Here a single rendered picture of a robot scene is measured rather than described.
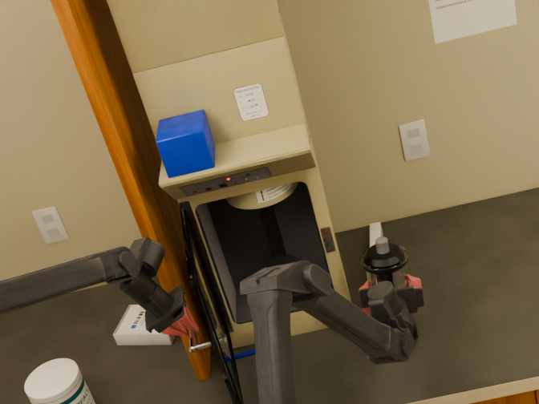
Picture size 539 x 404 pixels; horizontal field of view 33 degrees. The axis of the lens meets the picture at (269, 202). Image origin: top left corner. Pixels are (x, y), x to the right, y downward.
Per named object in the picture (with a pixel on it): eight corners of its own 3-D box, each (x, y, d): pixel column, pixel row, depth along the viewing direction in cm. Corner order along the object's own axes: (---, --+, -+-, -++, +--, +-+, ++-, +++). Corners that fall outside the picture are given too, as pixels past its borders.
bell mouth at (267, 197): (225, 177, 220) (219, 158, 217) (296, 161, 218) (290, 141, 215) (225, 216, 205) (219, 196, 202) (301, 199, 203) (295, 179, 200)
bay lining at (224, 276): (233, 264, 241) (196, 153, 222) (327, 244, 238) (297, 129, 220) (233, 324, 220) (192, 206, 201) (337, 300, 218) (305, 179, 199)
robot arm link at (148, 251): (88, 268, 180) (118, 261, 175) (109, 225, 187) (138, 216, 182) (127, 303, 186) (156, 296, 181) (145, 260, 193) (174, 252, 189)
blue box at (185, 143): (171, 155, 193) (158, 119, 189) (215, 145, 193) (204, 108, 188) (168, 179, 185) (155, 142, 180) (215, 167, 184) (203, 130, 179)
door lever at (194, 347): (212, 322, 195) (208, 313, 193) (216, 350, 186) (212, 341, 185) (188, 329, 195) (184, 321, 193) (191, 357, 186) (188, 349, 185)
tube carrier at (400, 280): (370, 322, 217) (357, 248, 207) (415, 315, 216) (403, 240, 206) (375, 349, 207) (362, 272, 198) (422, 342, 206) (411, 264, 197)
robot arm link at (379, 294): (370, 363, 186) (408, 359, 181) (347, 322, 181) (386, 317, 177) (384, 325, 195) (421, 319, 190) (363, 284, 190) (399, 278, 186)
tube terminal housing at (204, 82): (228, 288, 245) (140, 29, 205) (344, 263, 242) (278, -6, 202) (228, 349, 224) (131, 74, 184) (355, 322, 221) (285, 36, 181)
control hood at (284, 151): (173, 194, 200) (160, 156, 194) (316, 161, 197) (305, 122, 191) (171, 223, 190) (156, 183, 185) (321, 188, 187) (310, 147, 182)
